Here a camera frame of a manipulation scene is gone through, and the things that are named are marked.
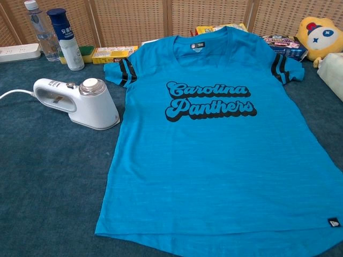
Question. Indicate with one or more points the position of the blue Carolina Panthers T-shirt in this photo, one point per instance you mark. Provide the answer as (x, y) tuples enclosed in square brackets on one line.
[(214, 160)]

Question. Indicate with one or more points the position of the white handheld steam iron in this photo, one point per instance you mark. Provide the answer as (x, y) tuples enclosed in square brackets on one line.
[(93, 109)]

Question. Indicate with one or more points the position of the white and pink package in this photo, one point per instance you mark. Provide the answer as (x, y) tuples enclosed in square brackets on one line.
[(150, 42)]

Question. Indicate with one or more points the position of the yellow rectangular box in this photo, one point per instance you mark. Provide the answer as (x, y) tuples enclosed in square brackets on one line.
[(107, 56)]

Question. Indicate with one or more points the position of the yellow snack package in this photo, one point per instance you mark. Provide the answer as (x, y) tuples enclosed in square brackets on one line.
[(206, 29)]

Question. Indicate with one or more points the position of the green and yellow sponge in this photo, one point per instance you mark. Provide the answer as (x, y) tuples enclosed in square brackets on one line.
[(87, 53)]

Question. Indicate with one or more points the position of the wicker folding screen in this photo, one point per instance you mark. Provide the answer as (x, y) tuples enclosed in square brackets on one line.
[(128, 21)]

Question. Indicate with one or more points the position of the teal carpet table cover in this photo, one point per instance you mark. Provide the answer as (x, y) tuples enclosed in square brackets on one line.
[(53, 174)]

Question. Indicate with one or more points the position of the white bottle with blue cap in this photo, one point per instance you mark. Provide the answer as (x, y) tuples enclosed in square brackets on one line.
[(71, 51)]

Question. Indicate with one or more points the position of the dark sanitary pad package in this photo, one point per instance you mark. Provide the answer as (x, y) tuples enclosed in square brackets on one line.
[(289, 48)]

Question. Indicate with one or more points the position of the clear plastic water bottle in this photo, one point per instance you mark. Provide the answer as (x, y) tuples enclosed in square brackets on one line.
[(44, 34)]

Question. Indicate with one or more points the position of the white fabric bundle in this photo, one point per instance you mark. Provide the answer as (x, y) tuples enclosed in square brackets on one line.
[(332, 72)]

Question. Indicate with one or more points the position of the white power strip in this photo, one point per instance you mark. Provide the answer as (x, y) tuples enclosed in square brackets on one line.
[(18, 52)]

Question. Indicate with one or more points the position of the yellow plush toy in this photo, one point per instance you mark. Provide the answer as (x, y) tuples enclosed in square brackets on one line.
[(321, 37)]

